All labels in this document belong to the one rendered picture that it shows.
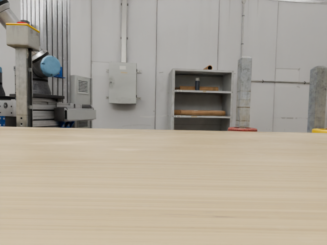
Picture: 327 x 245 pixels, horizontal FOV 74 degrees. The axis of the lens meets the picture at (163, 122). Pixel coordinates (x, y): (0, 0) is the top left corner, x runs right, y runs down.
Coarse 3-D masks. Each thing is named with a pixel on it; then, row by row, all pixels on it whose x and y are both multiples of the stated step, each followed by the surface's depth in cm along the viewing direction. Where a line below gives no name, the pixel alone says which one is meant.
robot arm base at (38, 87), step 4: (36, 80) 135; (40, 80) 136; (44, 80) 138; (36, 84) 135; (40, 84) 136; (44, 84) 138; (36, 88) 135; (40, 88) 135; (44, 88) 137; (48, 88) 140; (36, 92) 134; (40, 92) 135; (44, 92) 137; (48, 92) 139
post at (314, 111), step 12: (312, 72) 74; (324, 72) 72; (312, 84) 74; (324, 84) 72; (312, 96) 74; (324, 96) 72; (312, 108) 74; (324, 108) 72; (312, 120) 73; (324, 120) 73
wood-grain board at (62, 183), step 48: (0, 144) 30; (48, 144) 31; (96, 144) 32; (144, 144) 33; (192, 144) 34; (240, 144) 35; (288, 144) 36; (0, 192) 13; (48, 192) 13; (96, 192) 13; (144, 192) 14; (192, 192) 14; (240, 192) 14; (288, 192) 14; (0, 240) 8; (48, 240) 8; (96, 240) 8; (144, 240) 9; (192, 240) 9; (240, 240) 9; (288, 240) 9
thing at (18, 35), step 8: (8, 24) 69; (16, 24) 69; (24, 24) 69; (8, 32) 69; (16, 32) 69; (24, 32) 69; (32, 32) 72; (8, 40) 69; (16, 40) 69; (24, 40) 69; (32, 40) 72; (32, 48) 73
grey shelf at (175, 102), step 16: (176, 80) 349; (192, 80) 352; (208, 80) 354; (224, 80) 349; (176, 96) 351; (192, 96) 353; (208, 96) 356; (224, 96) 348; (176, 128) 354; (192, 128) 356; (208, 128) 359; (224, 128) 346
